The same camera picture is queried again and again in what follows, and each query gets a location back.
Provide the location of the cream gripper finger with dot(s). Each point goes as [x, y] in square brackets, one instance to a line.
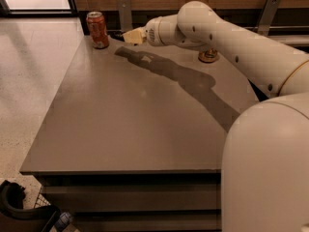
[135, 36]

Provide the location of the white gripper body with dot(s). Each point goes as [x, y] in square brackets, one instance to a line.
[152, 33]

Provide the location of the black rxbar chocolate wrapper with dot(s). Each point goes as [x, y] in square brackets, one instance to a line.
[119, 37]

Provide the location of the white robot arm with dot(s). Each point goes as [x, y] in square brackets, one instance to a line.
[265, 163]

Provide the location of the red coke can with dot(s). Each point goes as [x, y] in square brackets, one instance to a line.
[97, 28]

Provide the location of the gold soda can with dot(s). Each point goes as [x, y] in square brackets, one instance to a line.
[208, 56]

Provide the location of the upper grey drawer front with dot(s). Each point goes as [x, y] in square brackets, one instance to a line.
[135, 198]

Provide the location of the grey drawer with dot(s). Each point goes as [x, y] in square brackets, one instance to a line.
[135, 198]
[149, 223]

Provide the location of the lower grey drawer front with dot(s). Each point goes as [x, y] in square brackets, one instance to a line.
[149, 223]

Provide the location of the left metal wall bracket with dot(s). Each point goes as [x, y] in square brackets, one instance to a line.
[125, 14]

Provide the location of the metal wall bracket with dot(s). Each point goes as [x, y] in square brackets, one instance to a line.
[267, 15]
[125, 14]

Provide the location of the right metal wall bracket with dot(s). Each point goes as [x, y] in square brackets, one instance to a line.
[267, 15]

